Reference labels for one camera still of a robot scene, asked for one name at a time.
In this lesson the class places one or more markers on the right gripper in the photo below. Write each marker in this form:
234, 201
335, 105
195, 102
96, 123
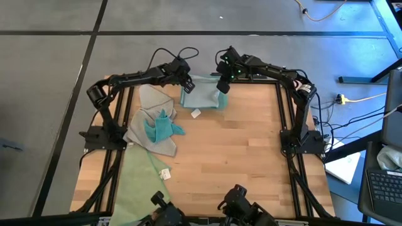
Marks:
232, 67

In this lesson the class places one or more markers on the teal microfiber towel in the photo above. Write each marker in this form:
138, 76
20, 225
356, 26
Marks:
160, 130

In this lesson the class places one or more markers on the metal desk frame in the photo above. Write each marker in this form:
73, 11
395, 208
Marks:
361, 80

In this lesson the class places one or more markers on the silver metal bracket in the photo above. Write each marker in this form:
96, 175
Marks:
295, 222

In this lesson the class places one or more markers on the crumpled white cloth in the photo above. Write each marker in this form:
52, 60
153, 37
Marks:
389, 158

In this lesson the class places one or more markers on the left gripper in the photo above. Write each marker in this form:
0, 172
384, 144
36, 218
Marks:
180, 69

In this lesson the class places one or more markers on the black aluminium table frame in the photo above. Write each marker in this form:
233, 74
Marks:
284, 84

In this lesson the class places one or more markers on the teal mesh basket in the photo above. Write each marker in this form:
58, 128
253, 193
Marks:
224, 102

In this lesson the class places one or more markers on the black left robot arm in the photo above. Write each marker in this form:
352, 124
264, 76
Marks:
135, 78

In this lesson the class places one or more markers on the black mounting bar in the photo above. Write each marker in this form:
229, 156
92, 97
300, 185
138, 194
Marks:
259, 75

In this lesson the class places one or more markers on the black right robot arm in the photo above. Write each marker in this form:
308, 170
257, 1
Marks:
276, 70

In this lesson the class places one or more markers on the yellow power plug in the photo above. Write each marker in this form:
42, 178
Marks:
342, 100

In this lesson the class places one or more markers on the dark laptop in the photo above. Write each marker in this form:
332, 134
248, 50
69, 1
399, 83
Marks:
386, 191

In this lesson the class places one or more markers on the light blue microfiber towel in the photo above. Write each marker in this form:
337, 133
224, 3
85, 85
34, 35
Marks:
201, 94

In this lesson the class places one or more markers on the light green microfiber towel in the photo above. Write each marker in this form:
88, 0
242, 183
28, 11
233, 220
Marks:
138, 188

